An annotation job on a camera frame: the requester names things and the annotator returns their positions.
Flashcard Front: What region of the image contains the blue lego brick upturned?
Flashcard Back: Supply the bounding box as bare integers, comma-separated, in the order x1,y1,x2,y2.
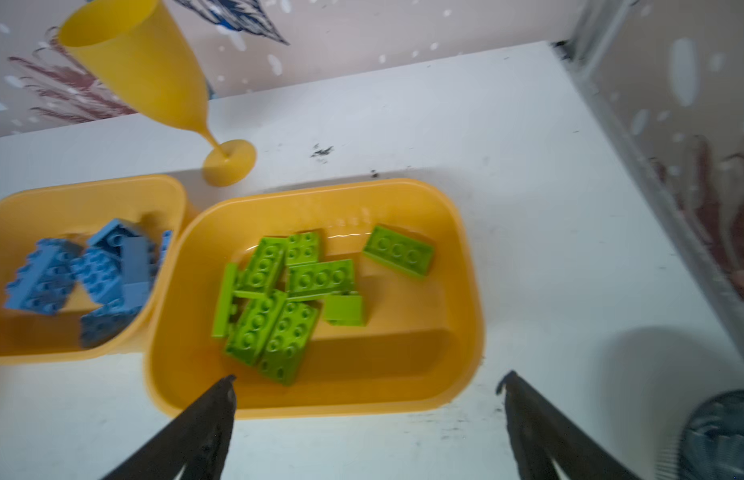
4,238,83,316

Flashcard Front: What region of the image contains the right yellow bin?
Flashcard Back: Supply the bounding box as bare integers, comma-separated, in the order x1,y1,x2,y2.
144,179,484,419

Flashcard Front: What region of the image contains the middle yellow bin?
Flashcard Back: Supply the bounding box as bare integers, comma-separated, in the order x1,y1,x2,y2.
0,175,197,365

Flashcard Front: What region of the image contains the dark grey small bowl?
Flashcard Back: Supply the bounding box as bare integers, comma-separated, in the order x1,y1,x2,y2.
655,390,744,479

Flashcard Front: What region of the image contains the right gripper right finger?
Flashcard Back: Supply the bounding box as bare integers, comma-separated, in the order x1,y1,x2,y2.
496,371,637,479

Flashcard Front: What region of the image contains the small green lego cube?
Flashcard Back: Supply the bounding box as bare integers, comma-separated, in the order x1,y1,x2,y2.
322,292,367,327

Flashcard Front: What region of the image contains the blue lego brick front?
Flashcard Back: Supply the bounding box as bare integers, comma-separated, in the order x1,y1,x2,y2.
79,299,143,349

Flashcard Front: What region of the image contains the blue lego brick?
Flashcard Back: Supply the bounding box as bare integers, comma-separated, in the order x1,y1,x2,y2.
79,299,143,349
70,247,122,304

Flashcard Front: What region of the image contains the yellow bin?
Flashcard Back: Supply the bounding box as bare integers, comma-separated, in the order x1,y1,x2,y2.
144,179,484,419
0,175,197,365

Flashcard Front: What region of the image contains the green small lego top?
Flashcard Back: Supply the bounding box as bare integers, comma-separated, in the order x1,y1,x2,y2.
285,231,321,266

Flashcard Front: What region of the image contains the green long lego brick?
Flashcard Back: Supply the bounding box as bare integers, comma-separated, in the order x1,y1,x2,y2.
224,289,287,367

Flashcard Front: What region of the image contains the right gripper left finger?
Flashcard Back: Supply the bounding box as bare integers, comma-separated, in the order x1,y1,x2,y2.
106,375,236,479

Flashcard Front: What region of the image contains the yellow plastic goblet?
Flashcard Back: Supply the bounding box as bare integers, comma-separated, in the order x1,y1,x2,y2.
58,1,256,187

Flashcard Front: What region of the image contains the green flat lego brick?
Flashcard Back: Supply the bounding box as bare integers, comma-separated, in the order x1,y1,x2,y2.
286,259,355,301

